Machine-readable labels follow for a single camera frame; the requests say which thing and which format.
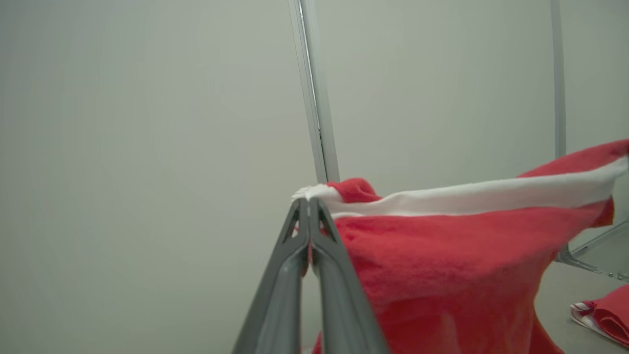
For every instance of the grey partition frame post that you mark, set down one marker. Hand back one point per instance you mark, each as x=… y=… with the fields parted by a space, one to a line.
x=314 y=98

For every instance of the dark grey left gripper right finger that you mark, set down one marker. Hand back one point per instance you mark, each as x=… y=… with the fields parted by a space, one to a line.
x=344 y=314

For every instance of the grey fabric sofa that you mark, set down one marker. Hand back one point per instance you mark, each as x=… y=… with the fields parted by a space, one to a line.
x=555 y=337

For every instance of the grey metal partition leg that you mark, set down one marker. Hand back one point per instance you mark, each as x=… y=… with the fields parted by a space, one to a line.
x=558 y=73

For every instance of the red shorts with white hem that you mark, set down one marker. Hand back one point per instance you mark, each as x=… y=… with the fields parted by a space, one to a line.
x=442 y=255

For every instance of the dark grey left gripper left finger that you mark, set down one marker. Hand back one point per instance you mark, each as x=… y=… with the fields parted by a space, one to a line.
x=280 y=295

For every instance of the red basketball jersey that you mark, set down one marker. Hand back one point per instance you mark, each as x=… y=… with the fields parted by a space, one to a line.
x=612 y=314

